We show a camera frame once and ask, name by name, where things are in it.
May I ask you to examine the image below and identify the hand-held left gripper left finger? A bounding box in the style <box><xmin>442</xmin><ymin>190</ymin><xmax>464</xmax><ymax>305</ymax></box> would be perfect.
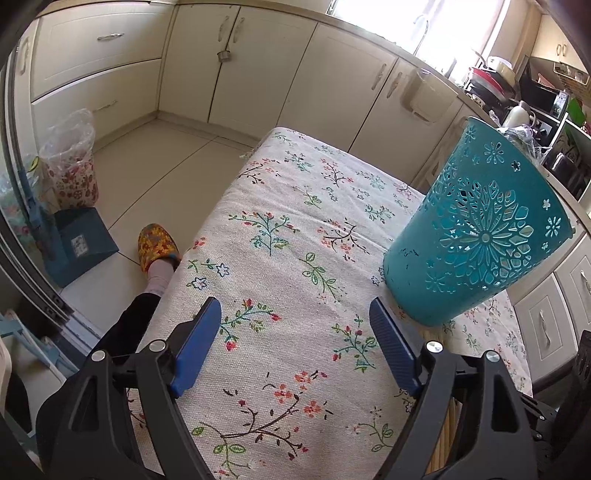
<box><xmin>36</xmin><ymin>296</ymin><xmax>222</xmax><ymax>480</ymax></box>

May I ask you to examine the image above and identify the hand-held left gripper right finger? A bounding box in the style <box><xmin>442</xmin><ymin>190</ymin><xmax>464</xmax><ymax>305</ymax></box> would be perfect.
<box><xmin>368</xmin><ymin>296</ymin><xmax>539</xmax><ymax>480</ymax></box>

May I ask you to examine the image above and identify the teal perforated utensil holder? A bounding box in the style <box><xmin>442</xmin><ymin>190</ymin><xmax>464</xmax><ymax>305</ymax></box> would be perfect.
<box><xmin>382</xmin><ymin>116</ymin><xmax>574</xmax><ymax>328</ymax></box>

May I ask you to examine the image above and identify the bundle of wooden sticks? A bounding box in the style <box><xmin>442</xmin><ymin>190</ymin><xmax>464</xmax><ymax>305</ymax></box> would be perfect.
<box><xmin>424</xmin><ymin>323</ymin><xmax>465</xmax><ymax>476</ymax></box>

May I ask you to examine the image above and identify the white panelled cabinet drawer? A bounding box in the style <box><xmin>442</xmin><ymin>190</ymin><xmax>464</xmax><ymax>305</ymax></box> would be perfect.
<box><xmin>554</xmin><ymin>251</ymin><xmax>591</xmax><ymax>328</ymax></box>
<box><xmin>513</xmin><ymin>274</ymin><xmax>578</xmax><ymax>384</ymax></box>

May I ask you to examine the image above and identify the person's leg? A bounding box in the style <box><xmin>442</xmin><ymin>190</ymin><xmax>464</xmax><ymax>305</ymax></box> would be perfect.
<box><xmin>95</xmin><ymin>258</ymin><xmax>178</xmax><ymax>358</ymax></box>

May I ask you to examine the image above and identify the yellow floral slipper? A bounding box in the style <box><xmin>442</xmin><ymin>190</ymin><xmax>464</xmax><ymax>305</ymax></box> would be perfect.
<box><xmin>137</xmin><ymin>223</ymin><xmax>182</xmax><ymax>273</ymax></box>

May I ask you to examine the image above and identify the floral tablecloth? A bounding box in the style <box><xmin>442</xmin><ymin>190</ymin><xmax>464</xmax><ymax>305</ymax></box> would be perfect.
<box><xmin>124</xmin><ymin>127</ymin><xmax>534</xmax><ymax>480</ymax></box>

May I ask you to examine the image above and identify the blue dustpan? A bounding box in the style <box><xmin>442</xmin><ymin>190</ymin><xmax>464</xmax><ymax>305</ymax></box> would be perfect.
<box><xmin>28</xmin><ymin>185</ymin><xmax>120</xmax><ymax>287</ymax></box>

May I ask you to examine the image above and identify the light blue step stool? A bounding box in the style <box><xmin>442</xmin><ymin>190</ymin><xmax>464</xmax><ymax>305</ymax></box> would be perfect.
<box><xmin>0</xmin><ymin>309</ymin><xmax>79</xmax><ymax>384</ymax></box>

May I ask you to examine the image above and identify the cream cabinet door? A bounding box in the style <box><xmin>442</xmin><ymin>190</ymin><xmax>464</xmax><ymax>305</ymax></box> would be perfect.
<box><xmin>353</xmin><ymin>58</ymin><xmax>462</xmax><ymax>185</ymax></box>
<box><xmin>157</xmin><ymin>4</ymin><xmax>241</xmax><ymax>121</ymax></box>
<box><xmin>277</xmin><ymin>23</ymin><xmax>400</xmax><ymax>160</ymax></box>
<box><xmin>208</xmin><ymin>7</ymin><xmax>319</xmax><ymax>139</ymax></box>

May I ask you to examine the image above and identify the floral trash bin with bag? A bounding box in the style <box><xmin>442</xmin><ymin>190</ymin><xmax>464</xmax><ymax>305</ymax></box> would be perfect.
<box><xmin>38</xmin><ymin>108</ymin><xmax>100</xmax><ymax>209</ymax></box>

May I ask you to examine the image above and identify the clear plastic bag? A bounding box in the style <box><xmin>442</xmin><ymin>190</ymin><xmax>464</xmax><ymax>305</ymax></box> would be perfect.
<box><xmin>501</xmin><ymin>124</ymin><xmax>548</xmax><ymax>162</ymax></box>

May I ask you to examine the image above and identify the cream hanging door bin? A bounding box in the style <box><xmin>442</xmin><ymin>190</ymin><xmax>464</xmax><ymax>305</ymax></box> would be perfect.
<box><xmin>401</xmin><ymin>68</ymin><xmax>458</xmax><ymax>124</ymax></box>

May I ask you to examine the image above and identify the cream deep cabinet drawer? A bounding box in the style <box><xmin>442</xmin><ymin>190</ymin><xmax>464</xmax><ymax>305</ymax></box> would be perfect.
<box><xmin>32</xmin><ymin>59</ymin><xmax>162</xmax><ymax>139</ymax></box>

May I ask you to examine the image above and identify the dish rack with dishes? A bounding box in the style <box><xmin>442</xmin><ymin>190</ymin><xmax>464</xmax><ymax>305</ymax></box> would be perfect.
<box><xmin>464</xmin><ymin>55</ymin><xmax>518</xmax><ymax>104</ymax></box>

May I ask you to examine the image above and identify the black microwave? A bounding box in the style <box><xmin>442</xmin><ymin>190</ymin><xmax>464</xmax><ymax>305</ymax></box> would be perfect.
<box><xmin>519</xmin><ymin>55</ymin><xmax>571</xmax><ymax>116</ymax></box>

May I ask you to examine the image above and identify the cream shallow cabinet drawer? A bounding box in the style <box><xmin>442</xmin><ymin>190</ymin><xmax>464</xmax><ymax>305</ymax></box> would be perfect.
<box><xmin>32</xmin><ymin>2</ymin><xmax>174</xmax><ymax>100</ymax></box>

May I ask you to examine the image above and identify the chrome faucet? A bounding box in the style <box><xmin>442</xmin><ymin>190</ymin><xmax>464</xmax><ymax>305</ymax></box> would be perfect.
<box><xmin>412</xmin><ymin>14</ymin><xmax>430</xmax><ymax>56</ymax></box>

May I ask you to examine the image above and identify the metal door frame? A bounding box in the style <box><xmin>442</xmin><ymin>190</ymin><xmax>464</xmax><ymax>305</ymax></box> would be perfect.
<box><xmin>0</xmin><ymin>46</ymin><xmax>102</xmax><ymax>352</ymax></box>

